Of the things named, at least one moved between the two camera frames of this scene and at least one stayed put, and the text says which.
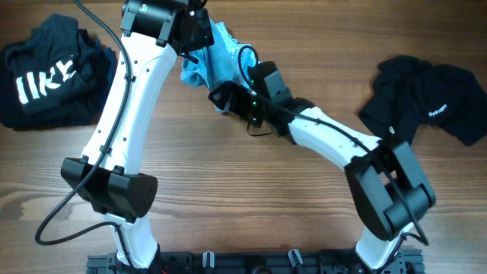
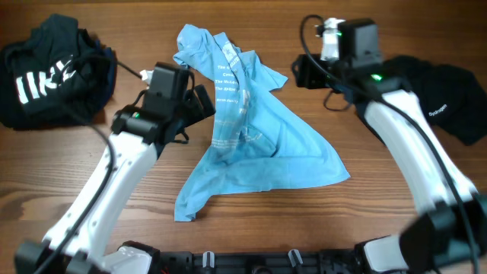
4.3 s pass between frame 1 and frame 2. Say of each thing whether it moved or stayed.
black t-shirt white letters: stayed
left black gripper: moved
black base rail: stayed
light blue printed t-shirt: moved
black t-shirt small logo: stayed
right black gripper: moved
